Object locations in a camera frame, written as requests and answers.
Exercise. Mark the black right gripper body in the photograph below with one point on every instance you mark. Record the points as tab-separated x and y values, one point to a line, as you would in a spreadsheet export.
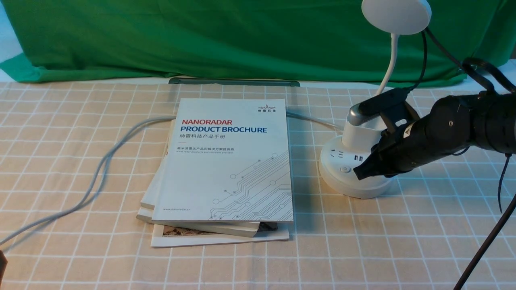
411	142

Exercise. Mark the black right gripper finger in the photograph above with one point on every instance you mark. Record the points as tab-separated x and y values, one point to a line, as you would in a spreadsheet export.
374	160
372	169

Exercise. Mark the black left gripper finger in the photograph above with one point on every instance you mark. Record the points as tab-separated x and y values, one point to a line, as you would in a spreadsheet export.
3	265

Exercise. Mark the white desk lamp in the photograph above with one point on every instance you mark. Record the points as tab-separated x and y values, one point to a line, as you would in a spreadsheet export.
341	155

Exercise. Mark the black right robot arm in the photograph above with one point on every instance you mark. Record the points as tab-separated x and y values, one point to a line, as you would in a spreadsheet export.
485	120

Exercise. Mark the green backdrop cloth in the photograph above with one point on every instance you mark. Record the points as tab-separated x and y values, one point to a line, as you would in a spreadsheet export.
303	40

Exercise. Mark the beige checkered tablecloth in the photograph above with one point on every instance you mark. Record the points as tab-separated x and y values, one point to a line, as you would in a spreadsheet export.
419	236

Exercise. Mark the middle white book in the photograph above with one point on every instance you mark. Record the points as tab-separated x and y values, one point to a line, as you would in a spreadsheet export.
147	204

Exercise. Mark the white Nanoradar product brochure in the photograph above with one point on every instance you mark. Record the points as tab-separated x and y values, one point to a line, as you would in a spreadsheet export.
228	161

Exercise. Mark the bottom white magazine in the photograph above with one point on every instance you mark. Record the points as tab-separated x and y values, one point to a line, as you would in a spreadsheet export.
162	240

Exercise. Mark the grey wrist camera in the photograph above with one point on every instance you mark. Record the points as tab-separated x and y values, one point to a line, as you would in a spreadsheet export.
391	106

